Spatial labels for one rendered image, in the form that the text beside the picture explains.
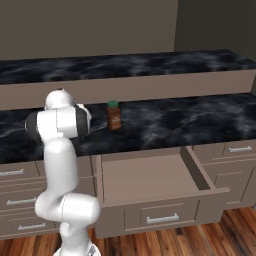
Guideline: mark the brown bottle with green cap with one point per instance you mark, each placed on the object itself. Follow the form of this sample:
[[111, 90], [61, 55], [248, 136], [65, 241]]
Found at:
[[113, 117]]

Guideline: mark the taupe cupboard door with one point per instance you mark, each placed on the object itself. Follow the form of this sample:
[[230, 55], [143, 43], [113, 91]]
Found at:
[[230, 184]]

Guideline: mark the open taupe drawer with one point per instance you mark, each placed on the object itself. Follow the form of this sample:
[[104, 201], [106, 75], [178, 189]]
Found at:
[[156, 186]]

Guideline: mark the taupe small drawer front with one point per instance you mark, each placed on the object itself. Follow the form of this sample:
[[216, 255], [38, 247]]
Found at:
[[240, 149]]

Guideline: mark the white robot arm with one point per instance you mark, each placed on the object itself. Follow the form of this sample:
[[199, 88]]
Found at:
[[58, 166]]

